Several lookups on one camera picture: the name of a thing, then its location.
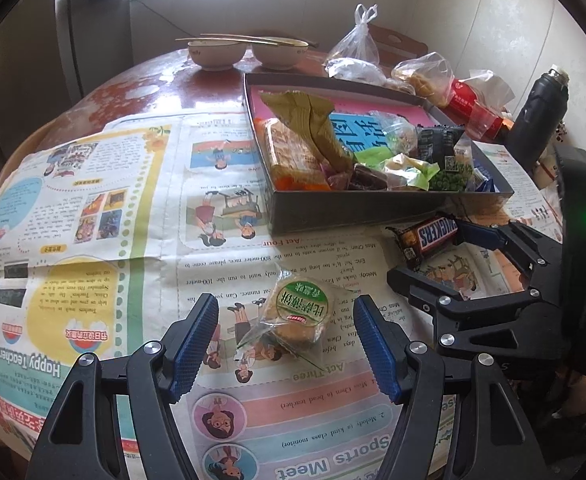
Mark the blue snack packet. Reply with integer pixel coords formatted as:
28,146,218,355
470,167,496,193

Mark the pork floss cake pack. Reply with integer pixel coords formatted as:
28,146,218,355
453,134,474,169

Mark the yellow pastry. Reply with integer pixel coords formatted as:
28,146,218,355
381,153,440,191

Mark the green peas snack bag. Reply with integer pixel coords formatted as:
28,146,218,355
415,125,474,193

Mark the round green-label pastry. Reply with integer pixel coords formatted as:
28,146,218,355
235,264,357,370

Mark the dark brown cake roll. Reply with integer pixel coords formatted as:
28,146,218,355
347,164,389,191

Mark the green milk snack wrapper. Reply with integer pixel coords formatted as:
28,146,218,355
355,146,394,168

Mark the clear red-candy bag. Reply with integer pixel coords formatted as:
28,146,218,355
369,110,418,155

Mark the orange rice cracker pack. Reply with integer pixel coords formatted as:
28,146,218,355
254,118,330,192

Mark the yellow wafer snack pack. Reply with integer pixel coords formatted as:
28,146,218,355
259,90,355,172

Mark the plastic bag of fried snacks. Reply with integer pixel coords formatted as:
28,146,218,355
391,52,454,108

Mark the person's right hand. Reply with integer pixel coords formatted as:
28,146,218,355
551,370,586,419

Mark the black thermos bottle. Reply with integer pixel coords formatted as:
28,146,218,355
504,65,570,174

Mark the clear plastic cup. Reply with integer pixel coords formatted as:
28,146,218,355
465,102,502,142

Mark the left newspaper sheet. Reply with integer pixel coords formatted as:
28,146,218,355
0,112,275,480

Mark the red tissue pack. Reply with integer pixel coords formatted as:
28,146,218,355
445,70,515,142

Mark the dark cardboard box tray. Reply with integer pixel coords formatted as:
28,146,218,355
243,73,514,235

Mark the pink Chinese workbook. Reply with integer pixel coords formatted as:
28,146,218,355
249,84,437,162

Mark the wooden chair back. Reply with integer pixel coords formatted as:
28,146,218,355
369,24,429,66

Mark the crumpled clear plastic bag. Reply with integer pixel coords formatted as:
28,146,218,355
323,58,417,96

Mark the tall tied plastic bag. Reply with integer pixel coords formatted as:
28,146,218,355
323,3,380,66

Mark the right ceramic bowl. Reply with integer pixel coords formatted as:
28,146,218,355
252,41,308,70

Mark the ceramic bowl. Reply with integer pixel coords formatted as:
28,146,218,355
252,41,308,70
188,39,246,72

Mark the left ceramic bowl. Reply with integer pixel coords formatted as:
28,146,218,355
188,39,246,72

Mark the chopsticks pair on bowls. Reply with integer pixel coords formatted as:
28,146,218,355
176,34,309,48

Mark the dark refrigerator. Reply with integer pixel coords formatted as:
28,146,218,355
0,0,134,160

